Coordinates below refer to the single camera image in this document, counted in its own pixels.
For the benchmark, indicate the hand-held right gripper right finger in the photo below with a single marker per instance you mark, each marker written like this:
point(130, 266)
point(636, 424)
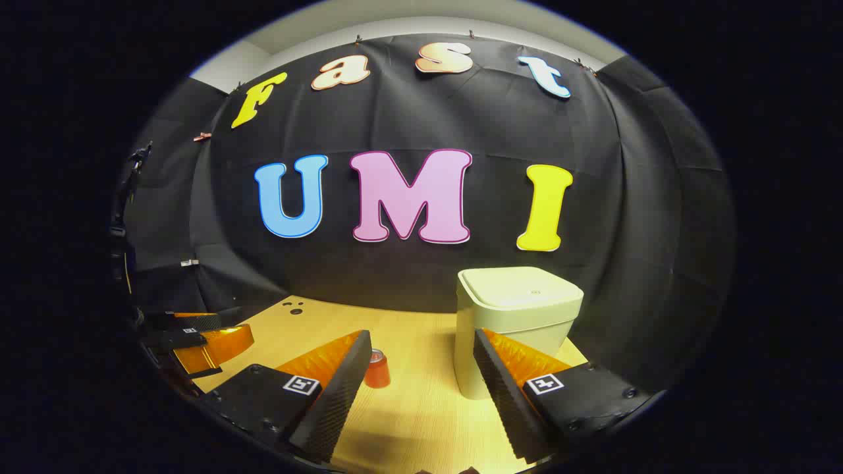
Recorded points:
point(504, 401)

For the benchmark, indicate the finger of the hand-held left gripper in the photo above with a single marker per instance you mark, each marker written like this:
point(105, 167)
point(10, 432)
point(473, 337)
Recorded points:
point(197, 322)
point(217, 345)

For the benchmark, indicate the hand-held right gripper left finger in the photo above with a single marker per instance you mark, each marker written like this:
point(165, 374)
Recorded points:
point(342, 395)

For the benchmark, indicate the orange pop can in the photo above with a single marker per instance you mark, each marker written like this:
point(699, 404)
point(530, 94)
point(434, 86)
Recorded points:
point(377, 374)

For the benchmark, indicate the white desktop garbage bin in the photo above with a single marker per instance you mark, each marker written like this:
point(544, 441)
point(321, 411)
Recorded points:
point(514, 309)

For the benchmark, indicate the wooden desktop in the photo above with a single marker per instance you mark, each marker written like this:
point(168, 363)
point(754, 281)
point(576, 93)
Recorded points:
point(408, 408)

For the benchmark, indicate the red backdrop clip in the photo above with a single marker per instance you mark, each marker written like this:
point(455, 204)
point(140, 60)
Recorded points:
point(202, 137)

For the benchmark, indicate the black backdrop cloth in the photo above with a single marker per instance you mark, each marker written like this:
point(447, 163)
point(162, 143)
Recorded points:
point(408, 131)

